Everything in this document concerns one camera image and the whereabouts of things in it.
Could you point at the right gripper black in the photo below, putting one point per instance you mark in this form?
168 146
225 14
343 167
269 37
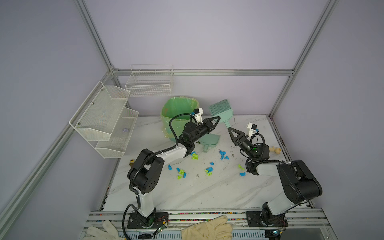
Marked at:
242 142

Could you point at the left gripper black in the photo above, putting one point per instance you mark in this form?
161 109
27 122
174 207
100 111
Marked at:
208 124

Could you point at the green hand brush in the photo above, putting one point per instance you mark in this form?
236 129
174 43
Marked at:
223 110

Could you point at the green plastic dustpan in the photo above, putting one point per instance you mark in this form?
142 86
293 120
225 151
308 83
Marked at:
209 141

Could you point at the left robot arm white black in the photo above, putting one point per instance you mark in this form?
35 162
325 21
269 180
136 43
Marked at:
144 175

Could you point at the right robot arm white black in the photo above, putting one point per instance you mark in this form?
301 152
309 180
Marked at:
298 183

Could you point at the blue paper scrap cluster right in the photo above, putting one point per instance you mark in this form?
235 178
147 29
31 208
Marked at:
223 155

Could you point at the green blue scrap centre top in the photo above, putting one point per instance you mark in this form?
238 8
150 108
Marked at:
194 156

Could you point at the beige small toy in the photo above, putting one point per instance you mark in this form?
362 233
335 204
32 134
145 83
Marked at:
275 150

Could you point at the blue green scrap centre bottom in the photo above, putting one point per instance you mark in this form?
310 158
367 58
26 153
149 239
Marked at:
209 171

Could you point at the green trash bin with bag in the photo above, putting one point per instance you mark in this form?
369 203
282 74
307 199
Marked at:
173 107

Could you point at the green blue scrap left bottom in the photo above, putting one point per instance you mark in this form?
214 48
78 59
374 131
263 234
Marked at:
181 174

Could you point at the small yellow toy figure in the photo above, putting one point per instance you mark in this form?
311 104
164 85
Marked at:
132 162

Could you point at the beige work glove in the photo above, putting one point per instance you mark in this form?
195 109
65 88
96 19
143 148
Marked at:
215 229

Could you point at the lower white mesh shelf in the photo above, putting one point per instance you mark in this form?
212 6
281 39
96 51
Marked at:
116 147

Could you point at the white mesh shelf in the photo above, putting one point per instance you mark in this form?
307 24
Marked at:
97 117
116 147

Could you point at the upper white mesh shelf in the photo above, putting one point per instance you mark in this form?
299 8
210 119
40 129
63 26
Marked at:
97 117

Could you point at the white work glove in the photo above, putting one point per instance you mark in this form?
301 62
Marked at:
109 233

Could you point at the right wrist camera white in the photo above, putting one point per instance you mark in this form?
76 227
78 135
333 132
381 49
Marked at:
252 129

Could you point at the white wire basket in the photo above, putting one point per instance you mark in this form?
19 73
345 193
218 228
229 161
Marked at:
150 80

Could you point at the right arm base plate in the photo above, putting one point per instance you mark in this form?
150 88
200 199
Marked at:
265 219

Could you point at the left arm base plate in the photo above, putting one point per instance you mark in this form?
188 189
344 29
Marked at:
153 221

